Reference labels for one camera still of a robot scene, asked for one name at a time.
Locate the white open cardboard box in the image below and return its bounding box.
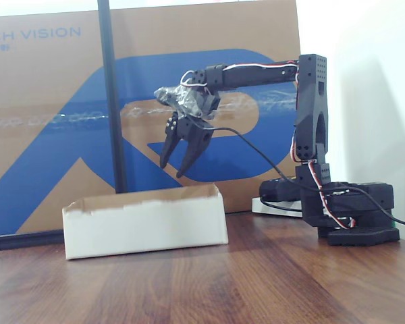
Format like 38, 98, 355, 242
61, 183, 230, 260

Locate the black upright pole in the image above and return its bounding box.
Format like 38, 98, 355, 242
97, 0, 128, 194

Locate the black power adapter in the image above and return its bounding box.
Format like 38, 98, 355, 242
259, 178, 304, 204

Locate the large brown blue-printed carton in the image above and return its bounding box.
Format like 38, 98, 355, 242
0, 0, 306, 237

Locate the white power strip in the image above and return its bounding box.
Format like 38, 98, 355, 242
251, 197, 305, 219

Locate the black flat base bar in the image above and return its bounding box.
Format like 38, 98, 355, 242
0, 229, 65, 252

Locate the tape-wrapped black camera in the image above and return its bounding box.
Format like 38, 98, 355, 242
153, 84, 223, 122

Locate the black adapter cable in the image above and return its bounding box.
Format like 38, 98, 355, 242
259, 197, 304, 214

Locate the red white servo wire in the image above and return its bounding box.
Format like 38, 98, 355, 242
291, 133, 358, 231

